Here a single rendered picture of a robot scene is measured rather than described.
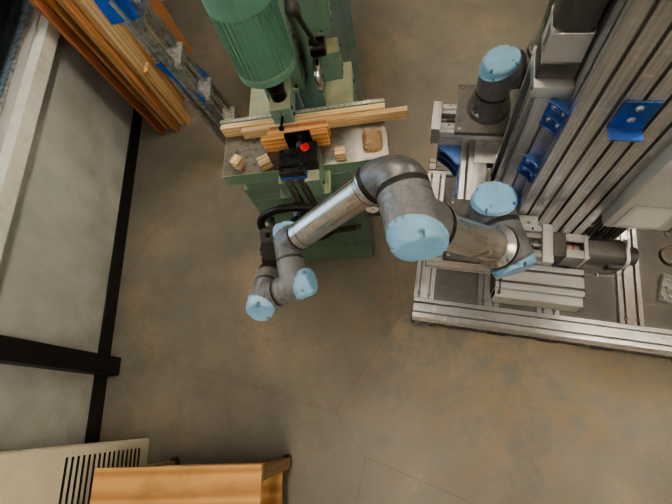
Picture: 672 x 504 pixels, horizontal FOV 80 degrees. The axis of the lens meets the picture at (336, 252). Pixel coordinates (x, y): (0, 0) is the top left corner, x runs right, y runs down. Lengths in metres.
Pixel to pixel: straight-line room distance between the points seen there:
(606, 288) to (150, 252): 2.42
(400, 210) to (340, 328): 1.40
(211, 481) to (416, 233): 1.23
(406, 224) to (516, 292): 0.73
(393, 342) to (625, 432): 1.05
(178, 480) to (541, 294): 1.41
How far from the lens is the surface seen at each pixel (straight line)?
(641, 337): 2.08
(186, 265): 2.53
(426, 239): 0.77
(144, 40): 2.16
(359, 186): 0.88
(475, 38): 3.14
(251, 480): 1.64
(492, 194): 1.18
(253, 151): 1.54
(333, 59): 1.51
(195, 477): 1.72
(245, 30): 1.15
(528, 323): 1.94
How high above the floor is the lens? 2.05
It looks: 66 degrees down
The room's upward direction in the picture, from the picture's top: 24 degrees counter-clockwise
